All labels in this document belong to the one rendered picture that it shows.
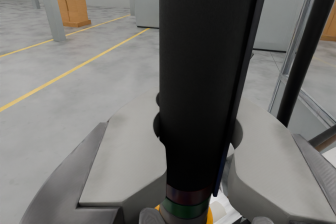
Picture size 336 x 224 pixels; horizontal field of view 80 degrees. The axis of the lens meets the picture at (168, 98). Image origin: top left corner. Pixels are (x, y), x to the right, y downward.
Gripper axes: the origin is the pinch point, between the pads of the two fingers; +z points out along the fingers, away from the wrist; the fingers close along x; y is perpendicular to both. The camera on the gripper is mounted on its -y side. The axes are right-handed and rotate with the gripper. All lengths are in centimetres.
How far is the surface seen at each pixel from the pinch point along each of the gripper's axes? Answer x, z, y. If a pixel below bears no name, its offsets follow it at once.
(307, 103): 71, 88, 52
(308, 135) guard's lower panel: 70, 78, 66
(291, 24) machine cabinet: 257, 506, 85
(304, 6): 70, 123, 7
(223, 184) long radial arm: 10.7, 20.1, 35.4
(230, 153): 14.2, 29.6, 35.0
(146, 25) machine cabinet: -130, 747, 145
